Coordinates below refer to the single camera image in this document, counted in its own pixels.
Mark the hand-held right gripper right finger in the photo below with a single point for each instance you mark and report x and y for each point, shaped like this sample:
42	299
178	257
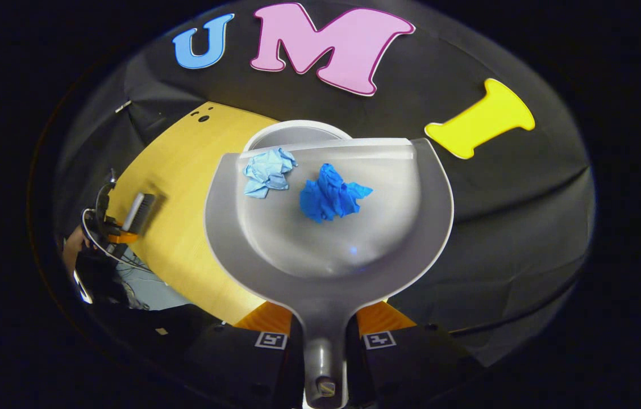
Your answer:
411	358

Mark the light blue paper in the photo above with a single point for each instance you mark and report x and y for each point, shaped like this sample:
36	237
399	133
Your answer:
268	170

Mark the dark blue paper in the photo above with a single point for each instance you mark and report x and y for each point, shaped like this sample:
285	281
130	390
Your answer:
329	196

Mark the small grey broom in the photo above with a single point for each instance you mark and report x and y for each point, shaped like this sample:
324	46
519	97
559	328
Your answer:
140	211

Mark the person's light blue garment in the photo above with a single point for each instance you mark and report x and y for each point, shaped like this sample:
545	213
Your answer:
150	287

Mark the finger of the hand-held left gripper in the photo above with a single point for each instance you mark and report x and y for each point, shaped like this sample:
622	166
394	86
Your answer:
123	236

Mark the grey dustpan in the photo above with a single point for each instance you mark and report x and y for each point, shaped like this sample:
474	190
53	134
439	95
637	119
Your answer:
326	255

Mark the silver metal clip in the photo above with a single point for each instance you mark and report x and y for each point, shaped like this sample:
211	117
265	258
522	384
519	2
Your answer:
123	106

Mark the wooden desktop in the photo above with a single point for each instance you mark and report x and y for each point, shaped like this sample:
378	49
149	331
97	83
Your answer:
184	170

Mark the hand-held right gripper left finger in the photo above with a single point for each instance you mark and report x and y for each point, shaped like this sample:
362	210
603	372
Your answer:
235	358

